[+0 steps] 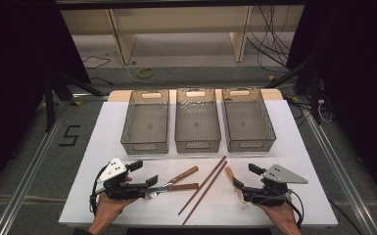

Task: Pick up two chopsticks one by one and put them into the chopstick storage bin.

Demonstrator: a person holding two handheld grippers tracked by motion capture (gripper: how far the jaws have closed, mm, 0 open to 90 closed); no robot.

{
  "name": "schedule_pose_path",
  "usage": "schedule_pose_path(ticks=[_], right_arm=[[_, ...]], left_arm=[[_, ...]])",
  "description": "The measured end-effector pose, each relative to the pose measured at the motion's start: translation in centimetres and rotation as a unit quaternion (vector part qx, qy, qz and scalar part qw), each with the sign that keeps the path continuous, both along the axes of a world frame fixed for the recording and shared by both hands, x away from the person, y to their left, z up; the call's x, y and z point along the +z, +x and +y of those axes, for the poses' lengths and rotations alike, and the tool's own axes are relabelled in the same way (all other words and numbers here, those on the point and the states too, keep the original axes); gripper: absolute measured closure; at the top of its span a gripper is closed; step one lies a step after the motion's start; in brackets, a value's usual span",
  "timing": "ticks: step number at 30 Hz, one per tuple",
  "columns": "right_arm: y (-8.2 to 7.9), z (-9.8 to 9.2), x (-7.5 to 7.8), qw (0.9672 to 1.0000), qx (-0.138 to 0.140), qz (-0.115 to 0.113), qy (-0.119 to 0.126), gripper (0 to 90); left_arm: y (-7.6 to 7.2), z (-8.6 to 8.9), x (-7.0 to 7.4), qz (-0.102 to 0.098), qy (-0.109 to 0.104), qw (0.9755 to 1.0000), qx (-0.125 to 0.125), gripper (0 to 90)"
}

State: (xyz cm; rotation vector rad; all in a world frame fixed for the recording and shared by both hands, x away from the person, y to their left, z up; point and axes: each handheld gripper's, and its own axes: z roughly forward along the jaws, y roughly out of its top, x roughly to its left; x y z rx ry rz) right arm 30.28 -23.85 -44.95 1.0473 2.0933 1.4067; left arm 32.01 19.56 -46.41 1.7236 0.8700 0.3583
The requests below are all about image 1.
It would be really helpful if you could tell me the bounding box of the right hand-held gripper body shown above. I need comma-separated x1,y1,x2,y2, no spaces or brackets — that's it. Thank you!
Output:
241,164,308,208

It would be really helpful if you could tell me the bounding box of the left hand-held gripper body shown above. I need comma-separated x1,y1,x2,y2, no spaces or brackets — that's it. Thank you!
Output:
96,157,150,201

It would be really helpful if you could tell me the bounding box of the wooden-handled spoon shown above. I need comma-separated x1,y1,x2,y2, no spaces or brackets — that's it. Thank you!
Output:
224,165,248,205

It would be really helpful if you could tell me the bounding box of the grey translucent plastic bin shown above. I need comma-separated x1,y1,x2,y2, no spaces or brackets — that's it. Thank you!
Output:
174,87,222,154
221,87,277,153
120,89,170,156

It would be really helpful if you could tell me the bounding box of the person's left hand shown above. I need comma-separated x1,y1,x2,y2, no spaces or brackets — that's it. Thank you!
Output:
92,192,137,227

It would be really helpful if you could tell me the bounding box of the person's right hand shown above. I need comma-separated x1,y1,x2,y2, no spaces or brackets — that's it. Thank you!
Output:
259,196,301,228

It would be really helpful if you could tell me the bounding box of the white table cover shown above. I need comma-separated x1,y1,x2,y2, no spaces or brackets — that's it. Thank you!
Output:
58,99,339,228

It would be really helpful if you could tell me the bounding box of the light wooden table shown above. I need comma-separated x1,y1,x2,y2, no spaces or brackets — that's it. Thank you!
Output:
107,87,285,103

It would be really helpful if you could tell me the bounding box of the yellow tape roll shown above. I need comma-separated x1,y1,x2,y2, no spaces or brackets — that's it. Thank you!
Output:
136,67,156,79

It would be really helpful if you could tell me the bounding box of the black metal stand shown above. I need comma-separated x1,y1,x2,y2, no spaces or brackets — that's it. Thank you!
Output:
263,62,325,125
43,68,110,132

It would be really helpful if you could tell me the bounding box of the black curtain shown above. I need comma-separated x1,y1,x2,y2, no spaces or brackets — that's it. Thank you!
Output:
0,0,91,204
287,0,377,210

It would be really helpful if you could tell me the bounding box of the light wooden shelf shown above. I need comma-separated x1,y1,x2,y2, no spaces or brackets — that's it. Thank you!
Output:
60,4,306,65

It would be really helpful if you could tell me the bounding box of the left hand-held gripper cable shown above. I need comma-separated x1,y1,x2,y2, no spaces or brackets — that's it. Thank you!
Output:
89,164,110,214

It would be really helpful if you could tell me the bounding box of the hand-held gripper cable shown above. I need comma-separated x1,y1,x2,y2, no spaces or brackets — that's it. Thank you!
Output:
89,164,110,214
283,190,306,229

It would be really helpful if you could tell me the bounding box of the right hand-held gripper cable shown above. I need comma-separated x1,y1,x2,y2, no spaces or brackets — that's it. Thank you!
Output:
283,190,306,229

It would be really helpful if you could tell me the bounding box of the aluminium floor rail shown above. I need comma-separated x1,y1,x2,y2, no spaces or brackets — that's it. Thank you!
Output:
0,97,71,235
302,107,373,235

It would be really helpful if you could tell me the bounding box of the white floor cable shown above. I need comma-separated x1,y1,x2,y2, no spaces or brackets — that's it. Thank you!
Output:
120,62,151,85

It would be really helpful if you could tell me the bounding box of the thin black floor cable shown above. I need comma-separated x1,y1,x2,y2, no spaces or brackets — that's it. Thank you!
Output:
81,56,112,70

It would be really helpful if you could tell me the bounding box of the bundle of black cables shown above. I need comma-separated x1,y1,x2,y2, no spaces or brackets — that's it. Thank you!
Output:
246,4,297,71

